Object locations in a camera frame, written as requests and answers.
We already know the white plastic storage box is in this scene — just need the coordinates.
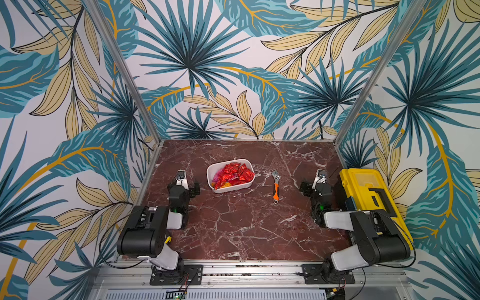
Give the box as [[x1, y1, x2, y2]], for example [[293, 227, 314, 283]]
[[206, 159, 256, 193]]

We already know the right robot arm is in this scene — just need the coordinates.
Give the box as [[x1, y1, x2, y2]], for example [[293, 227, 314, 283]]
[[299, 181, 411, 276]]

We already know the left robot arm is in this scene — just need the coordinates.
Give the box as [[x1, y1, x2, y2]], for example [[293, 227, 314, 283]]
[[116, 179, 200, 273]]

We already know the yellow black toolbox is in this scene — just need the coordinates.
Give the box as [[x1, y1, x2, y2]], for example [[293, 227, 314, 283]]
[[334, 168, 413, 249]]

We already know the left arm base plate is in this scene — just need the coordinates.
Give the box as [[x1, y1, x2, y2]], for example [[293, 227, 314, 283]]
[[149, 264, 203, 286]]

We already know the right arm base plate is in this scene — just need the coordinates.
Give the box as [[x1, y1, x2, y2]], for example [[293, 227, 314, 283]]
[[301, 263, 355, 286]]

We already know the aluminium front rail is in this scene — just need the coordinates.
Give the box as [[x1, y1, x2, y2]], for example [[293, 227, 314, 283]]
[[88, 260, 416, 300]]

